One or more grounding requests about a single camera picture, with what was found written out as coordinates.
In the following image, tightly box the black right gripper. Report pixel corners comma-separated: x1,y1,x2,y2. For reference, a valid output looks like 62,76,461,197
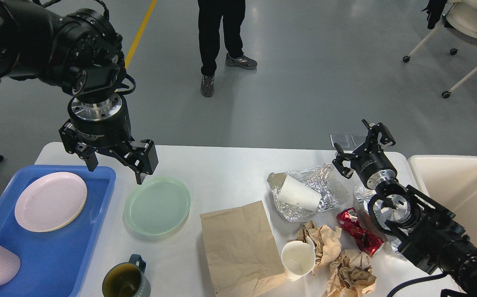
331,119,398,190

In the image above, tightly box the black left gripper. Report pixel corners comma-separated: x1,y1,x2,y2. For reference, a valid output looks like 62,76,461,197
59,93,159,185

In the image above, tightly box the light green plate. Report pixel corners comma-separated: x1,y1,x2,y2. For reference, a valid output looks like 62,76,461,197
124,176,191,236

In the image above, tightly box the dark teal mug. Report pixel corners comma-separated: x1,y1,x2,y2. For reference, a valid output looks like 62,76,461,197
101,254,151,297

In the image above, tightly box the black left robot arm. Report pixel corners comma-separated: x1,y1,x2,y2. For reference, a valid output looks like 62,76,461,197
0,0,158,184

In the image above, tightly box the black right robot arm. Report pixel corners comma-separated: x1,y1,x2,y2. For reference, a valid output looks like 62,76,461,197
332,120,477,297

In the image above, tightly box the crumpled foil right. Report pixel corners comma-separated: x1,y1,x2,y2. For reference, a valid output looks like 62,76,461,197
352,184,407,261

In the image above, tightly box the crumpled aluminium foil sheet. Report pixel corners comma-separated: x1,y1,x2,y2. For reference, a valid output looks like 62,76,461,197
267,163,349,222

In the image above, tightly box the pink plate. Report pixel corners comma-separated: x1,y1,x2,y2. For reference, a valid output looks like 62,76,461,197
14,172,88,232

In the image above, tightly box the white paper cup lying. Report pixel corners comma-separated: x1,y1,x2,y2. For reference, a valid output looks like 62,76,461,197
277,175,321,211

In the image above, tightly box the red snack wrapper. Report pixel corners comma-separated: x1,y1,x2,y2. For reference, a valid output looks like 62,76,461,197
336,207,384,257

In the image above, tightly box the crumpled brown paper upper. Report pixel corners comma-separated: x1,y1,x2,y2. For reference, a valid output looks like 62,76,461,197
296,220,342,274

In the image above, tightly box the crumpled brown paper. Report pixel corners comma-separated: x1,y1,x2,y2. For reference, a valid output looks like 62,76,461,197
296,220,342,274
322,249,377,297

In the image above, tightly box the beige plastic bin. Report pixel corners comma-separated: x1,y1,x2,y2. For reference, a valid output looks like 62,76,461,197
408,155,477,247

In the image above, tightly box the crumpled brown paper lower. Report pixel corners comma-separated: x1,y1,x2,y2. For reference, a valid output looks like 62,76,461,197
322,249,377,297

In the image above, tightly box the white paper cup upright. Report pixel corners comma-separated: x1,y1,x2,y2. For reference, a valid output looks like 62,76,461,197
280,240,315,281

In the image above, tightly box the blue plastic tray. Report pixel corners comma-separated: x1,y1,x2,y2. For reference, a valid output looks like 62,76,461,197
0,165,116,297

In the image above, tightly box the black garment on chair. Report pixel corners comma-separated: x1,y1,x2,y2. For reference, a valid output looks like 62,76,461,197
421,0,447,30

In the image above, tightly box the brown paper bag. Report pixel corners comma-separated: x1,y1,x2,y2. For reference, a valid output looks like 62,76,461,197
200,201,286,297

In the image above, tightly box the person in black trousers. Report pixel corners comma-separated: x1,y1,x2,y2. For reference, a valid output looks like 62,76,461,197
197,0,258,97

